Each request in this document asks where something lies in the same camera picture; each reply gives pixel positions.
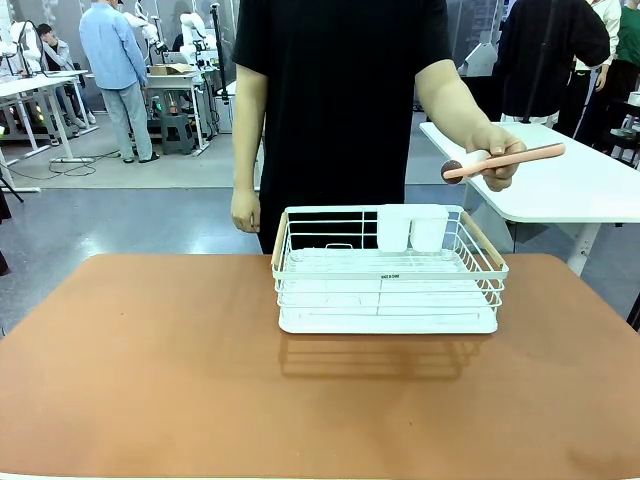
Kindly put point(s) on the person's left hand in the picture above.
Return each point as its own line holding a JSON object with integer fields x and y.
{"x": 495, "y": 147}

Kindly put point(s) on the person's right hand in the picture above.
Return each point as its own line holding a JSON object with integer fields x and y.
{"x": 244, "y": 212}

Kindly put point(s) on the person's left forearm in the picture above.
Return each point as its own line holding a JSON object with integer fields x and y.
{"x": 450, "y": 97}

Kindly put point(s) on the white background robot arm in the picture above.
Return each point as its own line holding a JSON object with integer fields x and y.
{"x": 192, "y": 32}
{"x": 22, "y": 45}

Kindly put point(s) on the person's right forearm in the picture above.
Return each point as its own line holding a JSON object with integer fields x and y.
{"x": 248, "y": 130}

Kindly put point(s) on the white side table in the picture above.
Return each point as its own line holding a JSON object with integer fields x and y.
{"x": 550, "y": 185}

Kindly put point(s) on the white plastic cutlery cup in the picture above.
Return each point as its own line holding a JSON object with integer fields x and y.
{"x": 428, "y": 227}
{"x": 393, "y": 227}

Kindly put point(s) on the grey plastic step stool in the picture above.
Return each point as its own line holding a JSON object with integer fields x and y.
{"x": 176, "y": 132}

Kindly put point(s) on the person in black sweater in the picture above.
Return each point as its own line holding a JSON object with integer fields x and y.
{"x": 550, "y": 55}

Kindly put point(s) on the white workbench with robots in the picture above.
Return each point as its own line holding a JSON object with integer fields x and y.
{"x": 185, "y": 95}

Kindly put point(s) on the person in black t-shirt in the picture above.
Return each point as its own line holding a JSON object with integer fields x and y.
{"x": 340, "y": 100}

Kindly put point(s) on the person in green top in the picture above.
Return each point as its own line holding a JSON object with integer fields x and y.
{"x": 622, "y": 65}

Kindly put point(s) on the person in white shirt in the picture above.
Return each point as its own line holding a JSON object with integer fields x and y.
{"x": 602, "y": 30}

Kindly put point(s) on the cardboard box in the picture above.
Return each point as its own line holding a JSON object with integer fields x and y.
{"x": 170, "y": 69}

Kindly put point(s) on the white power strip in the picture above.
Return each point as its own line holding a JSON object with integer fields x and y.
{"x": 72, "y": 160}

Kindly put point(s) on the man in light blue shirt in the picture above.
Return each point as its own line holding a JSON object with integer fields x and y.
{"x": 120, "y": 65}

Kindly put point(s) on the white desk with metal legs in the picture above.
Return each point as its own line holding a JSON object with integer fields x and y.
{"x": 35, "y": 100}

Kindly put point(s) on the seated person in grey jacket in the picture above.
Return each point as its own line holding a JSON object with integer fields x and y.
{"x": 59, "y": 57}

